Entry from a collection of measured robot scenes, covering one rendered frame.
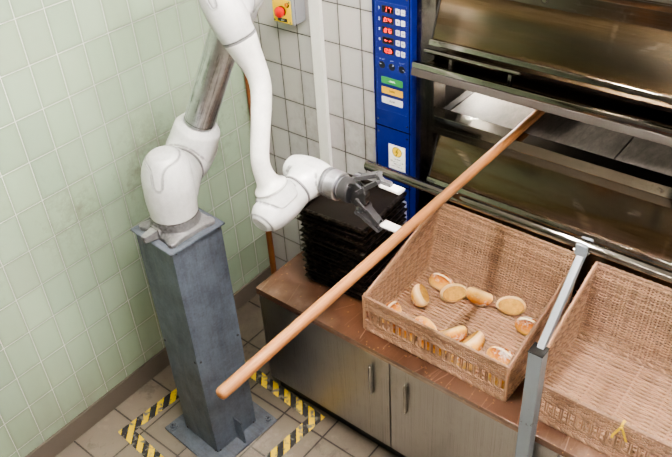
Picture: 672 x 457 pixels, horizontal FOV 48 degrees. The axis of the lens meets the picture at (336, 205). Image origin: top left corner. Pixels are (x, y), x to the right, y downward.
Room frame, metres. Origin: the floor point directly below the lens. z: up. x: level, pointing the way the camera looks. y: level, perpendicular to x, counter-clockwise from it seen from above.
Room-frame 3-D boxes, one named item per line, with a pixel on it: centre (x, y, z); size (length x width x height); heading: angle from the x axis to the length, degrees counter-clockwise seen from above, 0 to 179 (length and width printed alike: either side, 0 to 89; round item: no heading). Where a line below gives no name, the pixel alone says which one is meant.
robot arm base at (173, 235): (1.96, 0.53, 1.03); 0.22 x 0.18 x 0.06; 135
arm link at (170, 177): (1.98, 0.52, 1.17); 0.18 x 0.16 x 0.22; 168
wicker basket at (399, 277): (1.86, -0.43, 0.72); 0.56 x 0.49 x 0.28; 49
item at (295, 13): (2.63, 0.12, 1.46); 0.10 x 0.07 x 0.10; 49
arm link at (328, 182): (1.85, 0.00, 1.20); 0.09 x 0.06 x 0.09; 138
